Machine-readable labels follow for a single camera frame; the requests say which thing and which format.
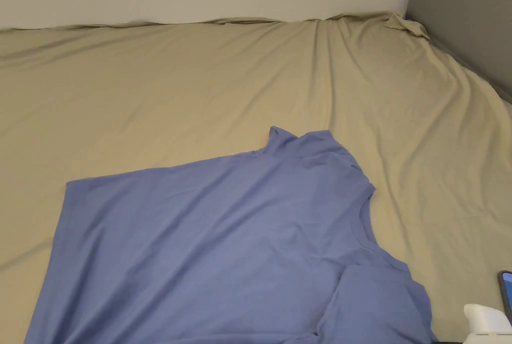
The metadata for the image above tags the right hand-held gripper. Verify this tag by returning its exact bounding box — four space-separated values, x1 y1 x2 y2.
463 303 512 344

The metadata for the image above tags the smartphone with dark case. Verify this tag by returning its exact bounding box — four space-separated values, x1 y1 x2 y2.
497 269 512 317

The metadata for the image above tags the blue t-shirt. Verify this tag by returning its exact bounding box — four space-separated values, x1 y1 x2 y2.
23 126 440 344

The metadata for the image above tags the grey padded headboard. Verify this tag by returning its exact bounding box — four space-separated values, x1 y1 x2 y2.
404 0 512 104

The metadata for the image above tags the bed with beige sheet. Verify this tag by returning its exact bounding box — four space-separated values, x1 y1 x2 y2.
0 11 512 344

